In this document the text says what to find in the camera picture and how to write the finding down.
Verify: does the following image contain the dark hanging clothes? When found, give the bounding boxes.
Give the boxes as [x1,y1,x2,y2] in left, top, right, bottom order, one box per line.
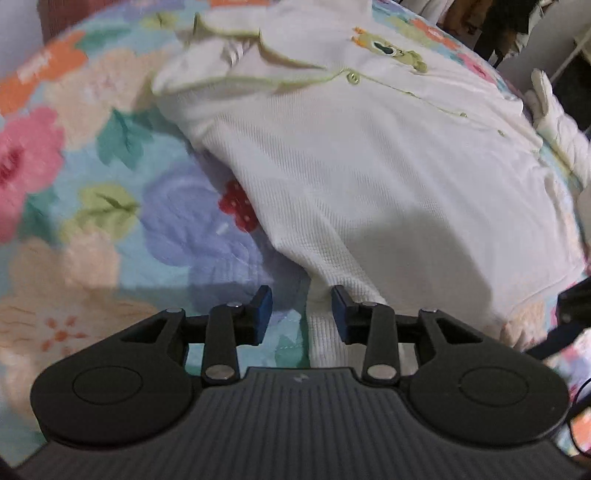
[443,0,550,68]

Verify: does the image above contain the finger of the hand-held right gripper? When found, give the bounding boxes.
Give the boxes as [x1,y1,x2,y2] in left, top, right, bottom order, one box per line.
[525,279,591,361]

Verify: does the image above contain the floral blanket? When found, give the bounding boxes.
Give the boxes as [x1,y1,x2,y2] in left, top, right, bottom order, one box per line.
[0,0,591,467]

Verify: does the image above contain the white garment with green trim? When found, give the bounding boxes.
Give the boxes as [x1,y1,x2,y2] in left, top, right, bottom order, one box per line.
[151,0,589,367]

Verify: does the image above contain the black cable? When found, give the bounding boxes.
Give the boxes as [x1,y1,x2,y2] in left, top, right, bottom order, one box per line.
[569,377,591,459]

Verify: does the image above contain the reddish brown cushion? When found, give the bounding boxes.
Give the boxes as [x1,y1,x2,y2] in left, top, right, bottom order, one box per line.
[39,0,139,46]

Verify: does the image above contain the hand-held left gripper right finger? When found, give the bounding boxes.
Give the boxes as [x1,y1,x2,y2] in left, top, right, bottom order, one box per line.
[331,285,484,387]

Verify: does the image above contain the white rack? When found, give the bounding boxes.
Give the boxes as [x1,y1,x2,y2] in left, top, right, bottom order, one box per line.
[547,25,591,86]

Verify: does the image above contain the white quilted cloth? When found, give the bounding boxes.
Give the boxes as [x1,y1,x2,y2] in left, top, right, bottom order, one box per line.
[524,68,591,188]

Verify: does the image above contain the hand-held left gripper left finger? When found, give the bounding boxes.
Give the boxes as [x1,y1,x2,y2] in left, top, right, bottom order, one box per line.
[120,285,274,385]

